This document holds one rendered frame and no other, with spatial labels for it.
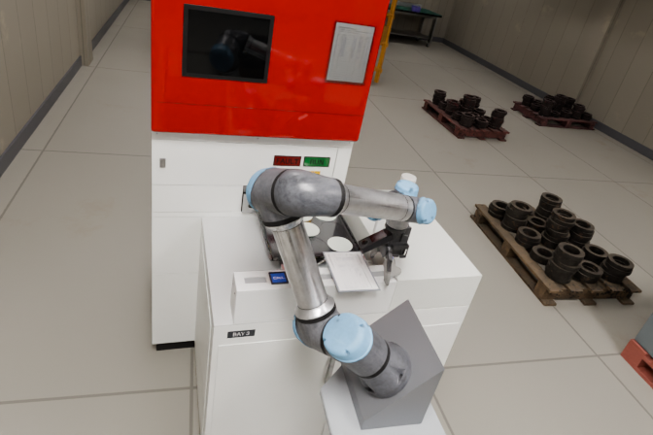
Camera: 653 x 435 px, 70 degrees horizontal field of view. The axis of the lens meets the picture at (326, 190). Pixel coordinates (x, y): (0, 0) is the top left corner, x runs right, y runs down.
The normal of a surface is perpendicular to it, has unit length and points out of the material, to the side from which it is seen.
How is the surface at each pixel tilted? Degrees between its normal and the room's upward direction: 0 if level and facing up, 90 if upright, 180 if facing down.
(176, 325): 90
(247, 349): 90
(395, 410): 90
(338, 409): 0
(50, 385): 0
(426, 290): 90
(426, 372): 46
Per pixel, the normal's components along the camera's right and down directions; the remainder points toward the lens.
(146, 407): 0.18, -0.86
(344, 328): -0.48, -0.62
